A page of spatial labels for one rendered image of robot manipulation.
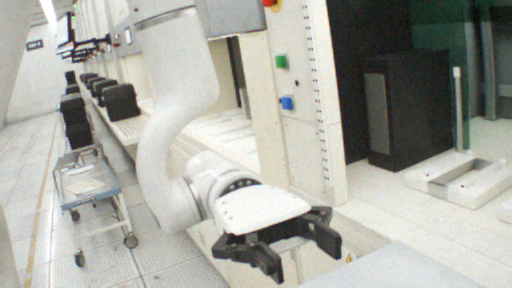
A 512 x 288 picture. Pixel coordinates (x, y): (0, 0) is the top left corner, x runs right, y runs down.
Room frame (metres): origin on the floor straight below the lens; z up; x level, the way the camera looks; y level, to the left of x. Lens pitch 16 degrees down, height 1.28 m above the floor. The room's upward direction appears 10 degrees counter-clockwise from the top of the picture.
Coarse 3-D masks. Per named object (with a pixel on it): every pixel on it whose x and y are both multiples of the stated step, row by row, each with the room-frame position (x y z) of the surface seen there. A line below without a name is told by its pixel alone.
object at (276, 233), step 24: (240, 192) 0.48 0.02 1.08; (264, 192) 0.47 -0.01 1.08; (288, 192) 0.46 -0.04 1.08; (216, 216) 0.45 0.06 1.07; (240, 216) 0.41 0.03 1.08; (264, 216) 0.40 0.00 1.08; (288, 216) 0.40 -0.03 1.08; (240, 240) 0.41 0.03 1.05; (264, 240) 0.40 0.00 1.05; (288, 240) 0.41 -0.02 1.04
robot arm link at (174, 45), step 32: (160, 32) 0.52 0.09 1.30; (192, 32) 0.54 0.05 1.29; (160, 64) 0.53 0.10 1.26; (192, 64) 0.53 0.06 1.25; (160, 96) 0.54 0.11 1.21; (192, 96) 0.53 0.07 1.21; (160, 128) 0.51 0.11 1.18; (160, 160) 0.51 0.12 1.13; (160, 192) 0.50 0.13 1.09; (160, 224) 0.52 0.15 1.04; (192, 224) 0.53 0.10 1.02
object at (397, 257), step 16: (368, 256) 0.28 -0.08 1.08; (384, 256) 0.28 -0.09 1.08; (400, 256) 0.27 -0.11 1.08; (416, 256) 0.27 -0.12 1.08; (336, 272) 0.27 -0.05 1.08; (352, 272) 0.26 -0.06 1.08; (368, 272) 0.26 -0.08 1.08; (384, 272) 0.25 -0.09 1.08; (400, 272) 0.25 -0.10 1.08; (416, 272) 0.24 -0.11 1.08; (432, 272) 0.24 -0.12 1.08; (448, 272) 0.23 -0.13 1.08
